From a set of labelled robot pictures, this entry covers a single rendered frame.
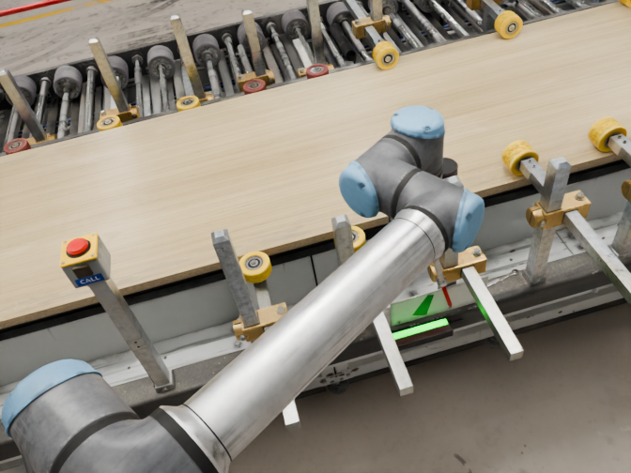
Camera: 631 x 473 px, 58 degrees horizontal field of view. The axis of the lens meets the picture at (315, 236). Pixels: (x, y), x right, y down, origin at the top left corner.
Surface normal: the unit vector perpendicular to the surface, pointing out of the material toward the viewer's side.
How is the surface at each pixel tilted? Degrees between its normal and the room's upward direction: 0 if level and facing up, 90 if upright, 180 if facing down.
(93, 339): 90
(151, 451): 13
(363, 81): 0
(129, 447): 4
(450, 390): 0
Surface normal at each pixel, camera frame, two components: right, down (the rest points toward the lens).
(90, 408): 0.16, -0.86
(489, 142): -0.13, -0.68
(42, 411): -0.31, -0.50
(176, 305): 0.24, 0.69
